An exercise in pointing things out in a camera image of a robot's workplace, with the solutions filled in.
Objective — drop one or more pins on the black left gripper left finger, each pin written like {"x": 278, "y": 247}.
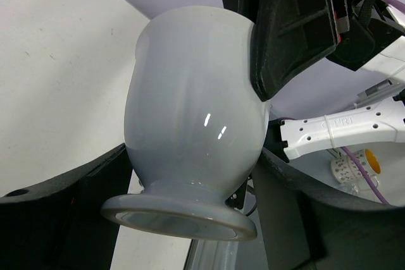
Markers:
{"x": 56, "y": 224}

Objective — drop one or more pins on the white dotted yellow cup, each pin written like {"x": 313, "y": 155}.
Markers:
{"x": 345, "y": 170}

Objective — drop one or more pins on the grey footed mug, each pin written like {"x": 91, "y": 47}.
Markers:
{"x": 193, "y": 126}

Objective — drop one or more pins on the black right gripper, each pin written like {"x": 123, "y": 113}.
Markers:
{"x": 291, "y": 35}

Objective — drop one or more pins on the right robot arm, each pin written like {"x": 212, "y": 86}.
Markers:
{"x": 379, "y": 122}

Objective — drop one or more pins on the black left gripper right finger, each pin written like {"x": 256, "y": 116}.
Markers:
{"x": 307, "y": 224}

